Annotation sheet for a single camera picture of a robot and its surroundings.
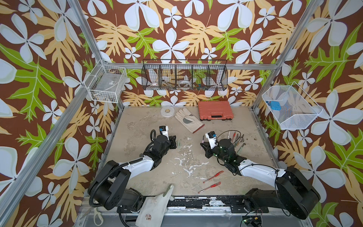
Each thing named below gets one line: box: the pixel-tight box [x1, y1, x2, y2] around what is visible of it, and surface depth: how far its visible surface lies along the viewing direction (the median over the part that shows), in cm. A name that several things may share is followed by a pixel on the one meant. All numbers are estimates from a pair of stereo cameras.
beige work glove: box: [174, 107, 206, 134], surface depth 113 cm
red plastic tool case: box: [197, 100, 234, 122], surface depth 115 cm
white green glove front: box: [135, 183, 175, 227], surface depth 72 cm
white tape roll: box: [160, 106, 175, 118], surface depth 118 cm
